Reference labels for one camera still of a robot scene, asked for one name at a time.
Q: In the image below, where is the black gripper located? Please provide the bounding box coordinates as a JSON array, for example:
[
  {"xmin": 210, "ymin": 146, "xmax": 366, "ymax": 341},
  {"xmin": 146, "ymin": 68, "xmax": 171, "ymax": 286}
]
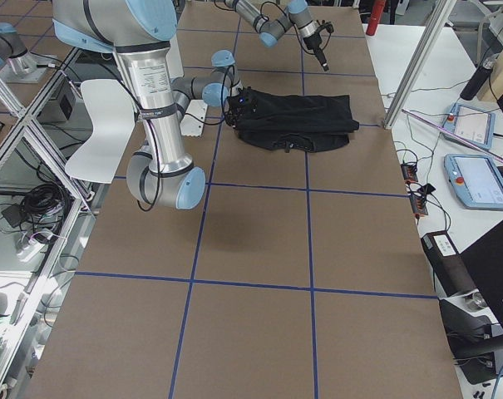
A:
[
  {"xmin": 224, "ymin": 86, "xmax": 255, "ymax": 127},
  {"xmin": 303, "ymin": 32, "xmax": 329, "ymax": 71}
]

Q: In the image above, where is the black graphic t-shirt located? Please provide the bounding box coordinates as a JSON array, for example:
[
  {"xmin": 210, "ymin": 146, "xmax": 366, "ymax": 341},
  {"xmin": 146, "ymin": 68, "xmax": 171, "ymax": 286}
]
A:
[{"xmin": 233, "ymin": 88, "xmax": 359, "ymax": 153}]

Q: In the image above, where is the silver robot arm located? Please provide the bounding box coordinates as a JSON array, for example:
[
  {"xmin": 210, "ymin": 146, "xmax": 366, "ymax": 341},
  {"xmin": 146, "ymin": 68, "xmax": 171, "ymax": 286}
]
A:
[
  {"xmin": 52, "ymin": 1, "xmax": 242, "ymax": 209},
  {"xmin": 224, "ymin": 0, "xmax": 334, "ymax": 71}
]

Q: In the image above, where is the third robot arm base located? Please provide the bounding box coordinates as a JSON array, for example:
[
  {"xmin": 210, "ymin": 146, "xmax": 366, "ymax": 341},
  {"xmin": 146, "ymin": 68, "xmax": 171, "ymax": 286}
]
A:
[{"xmin": 0, "ymin": 22, "xmax": 47, "ymax": 84}]

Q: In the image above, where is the red bottle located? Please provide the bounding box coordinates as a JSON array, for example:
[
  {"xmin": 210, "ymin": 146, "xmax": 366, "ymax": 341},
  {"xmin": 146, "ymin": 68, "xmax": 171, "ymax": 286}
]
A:
[{"xmin": 366, "ymin": 0, "xmax": 387, "ymax": 36}]

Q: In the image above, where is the white plastic chair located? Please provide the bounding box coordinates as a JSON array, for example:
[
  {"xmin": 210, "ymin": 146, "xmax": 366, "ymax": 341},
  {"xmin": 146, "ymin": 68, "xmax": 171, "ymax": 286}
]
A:
[{"xmin": 65, "ymin": 79, "xmax": 135, "ymax": 184}]

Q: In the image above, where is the black water bottle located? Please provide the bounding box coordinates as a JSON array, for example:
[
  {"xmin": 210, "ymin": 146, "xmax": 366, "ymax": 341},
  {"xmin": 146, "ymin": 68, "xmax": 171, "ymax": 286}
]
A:
[{"xmin": 460, "ymin": 53, "xmax": 499, "ymax": 101}]

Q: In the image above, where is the far blue teach pendant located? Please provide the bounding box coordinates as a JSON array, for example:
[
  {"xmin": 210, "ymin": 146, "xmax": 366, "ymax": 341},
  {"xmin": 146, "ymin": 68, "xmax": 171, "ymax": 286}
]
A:
[{"xmin": 442, "ymin": 102, "xmax": 496, "ymax": 150}]

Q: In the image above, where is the blue teach pendant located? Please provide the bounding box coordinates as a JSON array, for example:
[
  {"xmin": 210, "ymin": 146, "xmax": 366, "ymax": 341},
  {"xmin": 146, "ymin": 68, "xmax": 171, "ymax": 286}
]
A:
[
  {"xmin": 443, "ymin": 154, "xmax": 503, "ymax": 210},
  {"xmin": 442, "ymin": 102, "xmax": 496, "ymax": 150}
]

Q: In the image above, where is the orange terminal block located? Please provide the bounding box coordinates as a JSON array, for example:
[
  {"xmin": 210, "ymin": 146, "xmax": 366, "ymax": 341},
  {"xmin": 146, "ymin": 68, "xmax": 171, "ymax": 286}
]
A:
[{"xmin": 401, "ymin": 162, "xmax": 428, "ymax": 220}]

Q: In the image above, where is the grey electrical box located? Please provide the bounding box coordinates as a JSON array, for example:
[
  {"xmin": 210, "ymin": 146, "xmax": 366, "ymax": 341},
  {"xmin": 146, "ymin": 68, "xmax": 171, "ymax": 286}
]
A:
[{"xmin": 37, "ymin": 81, "xmax": 76, "ymax": 123}]

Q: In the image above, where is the near blue teach pendant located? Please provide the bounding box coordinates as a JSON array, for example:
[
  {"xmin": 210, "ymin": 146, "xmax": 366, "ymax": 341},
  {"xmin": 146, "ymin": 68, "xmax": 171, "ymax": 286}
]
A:
[{"xmin": 443, "ymin": 154, "xmax": 503, "ymax": 210}]

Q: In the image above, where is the white power strip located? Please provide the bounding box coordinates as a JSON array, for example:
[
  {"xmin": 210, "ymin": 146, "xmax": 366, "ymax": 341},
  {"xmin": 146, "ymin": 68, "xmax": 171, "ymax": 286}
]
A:
[{"xmin": 17, "ymin": 229, "xmax": 54, "ymax": 263}]

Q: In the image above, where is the black monitor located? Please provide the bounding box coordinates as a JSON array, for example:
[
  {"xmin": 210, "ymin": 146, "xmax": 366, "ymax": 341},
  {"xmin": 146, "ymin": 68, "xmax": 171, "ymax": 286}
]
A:
[{"xmin": 438, "ymin": 211, "xmax": 503, "ymax": 387}]

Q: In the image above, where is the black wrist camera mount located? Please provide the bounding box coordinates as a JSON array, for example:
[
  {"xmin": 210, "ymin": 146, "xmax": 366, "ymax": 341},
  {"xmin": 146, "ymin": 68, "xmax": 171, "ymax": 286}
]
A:
[{"xmin": 317, "ymin": 20, "xmax": 334, "ymax": 35}]

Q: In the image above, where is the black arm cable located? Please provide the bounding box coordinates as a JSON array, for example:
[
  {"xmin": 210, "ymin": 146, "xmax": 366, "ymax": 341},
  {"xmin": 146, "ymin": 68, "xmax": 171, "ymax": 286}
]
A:
[
  {"xmin": 259, "ymin": 1, "xmax": 289, "ymax": 26},
  {"xmin": 134, "ymin": 66, "xmax": 235, "ymax": 212}
]

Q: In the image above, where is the aluminium frame post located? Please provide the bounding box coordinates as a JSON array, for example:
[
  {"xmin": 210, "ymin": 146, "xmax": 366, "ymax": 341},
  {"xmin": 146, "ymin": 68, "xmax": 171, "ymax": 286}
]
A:
[{"xmin": 383, "ymin": 0, "xmax": 456, "ymax": 129}]

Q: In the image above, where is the aluminium frame rail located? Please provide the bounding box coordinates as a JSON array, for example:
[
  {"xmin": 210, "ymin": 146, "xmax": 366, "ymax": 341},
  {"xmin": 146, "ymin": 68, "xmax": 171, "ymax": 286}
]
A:
[{"xmin": 0, "ymin": 49, "xmax": 93, "ymax": 209}]

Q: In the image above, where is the bundle of black cables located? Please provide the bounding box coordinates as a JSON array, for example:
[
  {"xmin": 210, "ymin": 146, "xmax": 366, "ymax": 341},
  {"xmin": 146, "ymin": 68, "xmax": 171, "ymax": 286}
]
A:
[{"xmin": 0, "ymin": 183, "xmax": 73, "ymax": 246}]

